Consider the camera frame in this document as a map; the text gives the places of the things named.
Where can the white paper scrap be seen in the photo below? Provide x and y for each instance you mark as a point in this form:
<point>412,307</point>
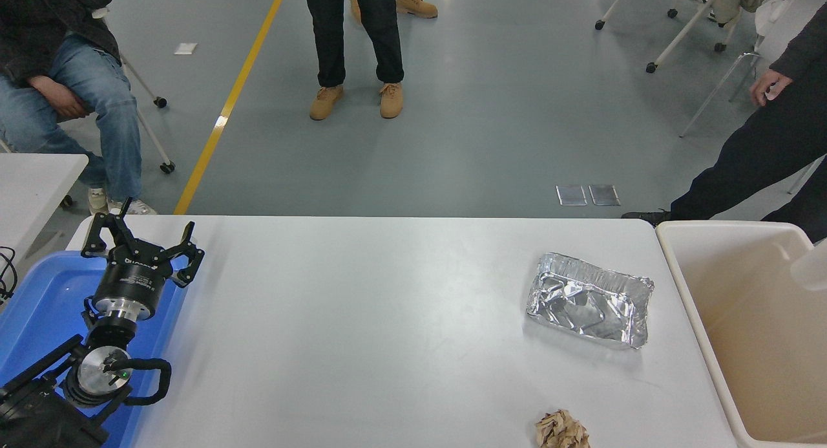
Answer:
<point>186,48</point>

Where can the crumpled tan paper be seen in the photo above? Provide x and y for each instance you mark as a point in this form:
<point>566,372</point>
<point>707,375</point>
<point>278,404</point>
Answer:
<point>562,432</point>

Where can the seated person's right hand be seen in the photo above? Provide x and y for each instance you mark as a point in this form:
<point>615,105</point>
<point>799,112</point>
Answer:
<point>61,99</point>

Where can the large pale bin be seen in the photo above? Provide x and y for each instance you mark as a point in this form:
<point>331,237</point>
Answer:
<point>743,344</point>

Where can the white paper cup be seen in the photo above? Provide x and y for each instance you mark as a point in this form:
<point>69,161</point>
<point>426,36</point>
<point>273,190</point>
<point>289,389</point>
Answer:
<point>813,267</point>

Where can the white side table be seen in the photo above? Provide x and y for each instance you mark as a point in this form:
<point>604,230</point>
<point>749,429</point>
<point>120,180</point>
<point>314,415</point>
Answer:
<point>32,189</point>

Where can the seated person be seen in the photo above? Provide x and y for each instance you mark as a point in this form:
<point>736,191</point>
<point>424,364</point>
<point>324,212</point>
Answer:
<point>97,92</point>

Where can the blue plastic tray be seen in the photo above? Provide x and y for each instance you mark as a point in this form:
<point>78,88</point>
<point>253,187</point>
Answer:
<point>45,306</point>

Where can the silver foil tray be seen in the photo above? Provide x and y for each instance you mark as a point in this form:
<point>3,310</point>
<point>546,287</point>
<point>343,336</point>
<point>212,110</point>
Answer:
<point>581,306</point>

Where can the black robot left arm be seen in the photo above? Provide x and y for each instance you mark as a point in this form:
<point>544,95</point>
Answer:
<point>97,370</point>

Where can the wheeled chair with white legs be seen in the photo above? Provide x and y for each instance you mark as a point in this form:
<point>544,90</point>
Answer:
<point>168,167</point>
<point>651,67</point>

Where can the metal floor plate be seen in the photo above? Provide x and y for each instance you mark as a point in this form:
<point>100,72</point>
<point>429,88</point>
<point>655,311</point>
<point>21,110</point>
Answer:
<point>605,195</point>
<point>572,195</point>

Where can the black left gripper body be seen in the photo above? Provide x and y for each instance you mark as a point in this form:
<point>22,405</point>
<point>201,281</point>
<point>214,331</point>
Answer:
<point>132,280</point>

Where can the person's hand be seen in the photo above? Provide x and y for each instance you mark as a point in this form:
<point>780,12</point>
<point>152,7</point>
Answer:
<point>770,86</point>

